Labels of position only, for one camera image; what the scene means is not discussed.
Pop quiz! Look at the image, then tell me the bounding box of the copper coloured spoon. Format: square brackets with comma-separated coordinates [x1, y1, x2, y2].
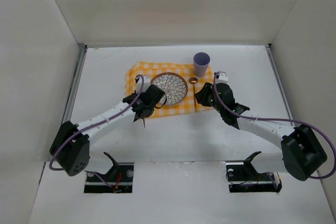
[188, 77, 198, 112]

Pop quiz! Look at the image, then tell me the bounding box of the floral patterned ceramic plate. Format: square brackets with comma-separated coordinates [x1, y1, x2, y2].
[151, 72, 188, 106]

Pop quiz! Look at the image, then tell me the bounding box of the yellow white checkered napkin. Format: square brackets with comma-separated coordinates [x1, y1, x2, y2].
[124, 61, 213, 119]

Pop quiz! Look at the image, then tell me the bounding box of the lilac plastic cup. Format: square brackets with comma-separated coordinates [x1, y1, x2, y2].
[193, 52, 211, 77]

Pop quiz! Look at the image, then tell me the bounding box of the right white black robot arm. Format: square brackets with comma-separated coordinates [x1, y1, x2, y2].
[195, 82, 327, 181]

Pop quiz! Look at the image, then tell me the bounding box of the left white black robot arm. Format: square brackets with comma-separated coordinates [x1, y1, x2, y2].
[49, 84, 164, 176]

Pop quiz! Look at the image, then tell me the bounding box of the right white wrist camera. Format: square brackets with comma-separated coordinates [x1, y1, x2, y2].
[215, 71, 228, 84]

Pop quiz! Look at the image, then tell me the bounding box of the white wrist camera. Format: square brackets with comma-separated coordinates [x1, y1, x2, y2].
[135, 75, 151, 94]
[215, 71, 228, 84]

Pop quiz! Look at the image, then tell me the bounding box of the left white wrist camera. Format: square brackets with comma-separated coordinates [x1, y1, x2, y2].
[135, 75, 151, 94]

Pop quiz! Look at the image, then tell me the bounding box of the right aluminium table rail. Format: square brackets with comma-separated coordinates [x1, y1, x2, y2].
[265, 44, 293, 119]

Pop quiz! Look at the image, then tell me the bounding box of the aluminium table rail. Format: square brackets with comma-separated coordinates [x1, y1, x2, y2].
[265, 44, 293, 119]
[61, 43, 88, 125]

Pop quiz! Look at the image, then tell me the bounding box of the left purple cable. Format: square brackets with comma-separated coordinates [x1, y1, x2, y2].
[48, 74, 145, 187]

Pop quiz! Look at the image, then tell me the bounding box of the purple cable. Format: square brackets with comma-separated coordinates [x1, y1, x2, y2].
[213, 73, 336, 190]
[48, 74, 145, 187]

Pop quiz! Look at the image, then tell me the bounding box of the left aluminium table rail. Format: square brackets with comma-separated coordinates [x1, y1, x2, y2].
[61, 43, 88, 125]

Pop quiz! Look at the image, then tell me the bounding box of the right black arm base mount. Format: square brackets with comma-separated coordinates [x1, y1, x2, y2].
[225, 161, 282, 193]

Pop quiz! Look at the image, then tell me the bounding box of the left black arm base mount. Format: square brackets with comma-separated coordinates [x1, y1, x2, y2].
[83, 152, 134, 194]

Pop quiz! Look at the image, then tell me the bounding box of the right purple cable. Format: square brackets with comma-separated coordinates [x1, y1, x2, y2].
[213, 73, 336, 190]

